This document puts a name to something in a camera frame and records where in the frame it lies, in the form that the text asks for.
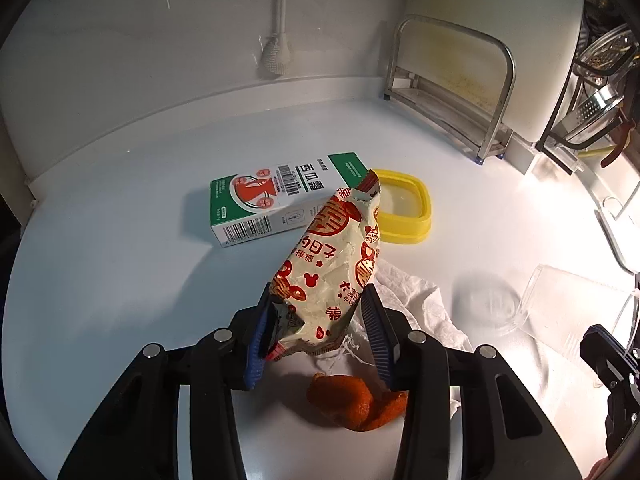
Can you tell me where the black wire lid rack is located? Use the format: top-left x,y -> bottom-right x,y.
537,0 -> 640,161

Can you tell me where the steel strainer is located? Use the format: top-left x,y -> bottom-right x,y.
560,85 -> 626,143

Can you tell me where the yellow plastic lid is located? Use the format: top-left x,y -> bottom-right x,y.
372,168 -> 432,245

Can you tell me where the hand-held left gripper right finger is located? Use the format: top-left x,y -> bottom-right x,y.
360,284 -> 586,480

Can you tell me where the white cutting board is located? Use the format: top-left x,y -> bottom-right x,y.
400,0 -> 588,176

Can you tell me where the steel cutting board rack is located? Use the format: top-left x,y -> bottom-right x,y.
382,14 -> 517,166

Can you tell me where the red-brown strap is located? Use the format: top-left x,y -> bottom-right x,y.
600,115 -> 638,168

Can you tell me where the clear plastic cup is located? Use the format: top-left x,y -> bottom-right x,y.
452,264 -> 640,346

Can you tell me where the orange peel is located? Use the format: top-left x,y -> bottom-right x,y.
306,372 -> 408,432

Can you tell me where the red and white snack wrapper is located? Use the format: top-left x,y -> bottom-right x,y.
265,169 -> 383,362

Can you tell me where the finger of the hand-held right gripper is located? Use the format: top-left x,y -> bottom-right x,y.
580,325 -> 640,387
604,382 -> 640,461

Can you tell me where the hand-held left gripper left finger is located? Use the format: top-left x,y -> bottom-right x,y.
57,282 -> 281,480

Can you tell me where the white tissue paper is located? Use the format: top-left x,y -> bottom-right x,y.
312,260 -> 473,418

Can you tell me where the green and white carton box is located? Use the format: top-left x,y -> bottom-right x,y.
209,151 -> 373,249

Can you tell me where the yellow hose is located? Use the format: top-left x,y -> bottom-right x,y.
575,142 -> 621,161

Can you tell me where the white bottle brush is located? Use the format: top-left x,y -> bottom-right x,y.
257,0 -> 297,81

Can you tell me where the steel steamer plate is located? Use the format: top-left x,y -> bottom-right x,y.
575,25 -> 640,76

